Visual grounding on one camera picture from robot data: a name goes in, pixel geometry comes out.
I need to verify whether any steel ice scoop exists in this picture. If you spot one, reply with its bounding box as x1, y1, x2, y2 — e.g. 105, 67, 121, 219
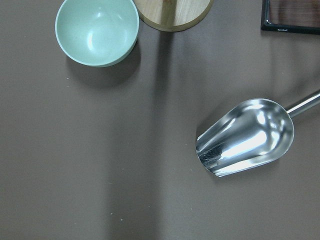
195, 91, 320, 177

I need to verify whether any wooden cup tree stand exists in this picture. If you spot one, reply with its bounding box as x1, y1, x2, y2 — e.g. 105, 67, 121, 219
134, 0, 214, 32

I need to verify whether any mint green bowl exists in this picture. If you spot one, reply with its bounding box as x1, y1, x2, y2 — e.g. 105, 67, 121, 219
55, 0, 140, 68

